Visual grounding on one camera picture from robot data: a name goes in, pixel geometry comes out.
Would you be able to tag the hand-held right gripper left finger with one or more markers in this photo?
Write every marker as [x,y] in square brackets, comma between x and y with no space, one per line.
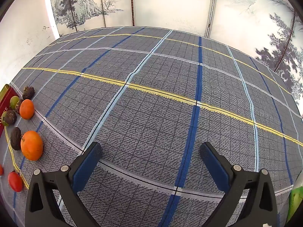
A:
[86,165]

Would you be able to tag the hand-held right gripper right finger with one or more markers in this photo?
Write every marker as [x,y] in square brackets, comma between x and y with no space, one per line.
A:
[214,165]

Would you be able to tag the large orange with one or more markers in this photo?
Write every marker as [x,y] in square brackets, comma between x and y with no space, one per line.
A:
[32,146]

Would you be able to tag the red cherry tomato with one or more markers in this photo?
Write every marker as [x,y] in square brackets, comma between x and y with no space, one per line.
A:
[15,182]
[1,170]

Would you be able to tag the grey plaid blanket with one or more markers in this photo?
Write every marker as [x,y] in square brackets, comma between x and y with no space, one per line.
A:
[153,113]

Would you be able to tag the small orange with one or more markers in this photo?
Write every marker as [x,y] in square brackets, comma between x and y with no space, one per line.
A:
[26,109]

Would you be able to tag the green plastic packet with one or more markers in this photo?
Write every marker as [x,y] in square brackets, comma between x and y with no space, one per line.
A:
[296,201]

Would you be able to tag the green lime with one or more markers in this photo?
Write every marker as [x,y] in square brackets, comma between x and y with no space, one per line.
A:
[13,101]

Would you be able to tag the red candy box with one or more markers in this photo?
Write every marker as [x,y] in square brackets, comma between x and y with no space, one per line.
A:
[6,101]

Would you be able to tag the painted folding screen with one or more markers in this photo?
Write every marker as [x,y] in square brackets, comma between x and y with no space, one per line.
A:
[170,4]

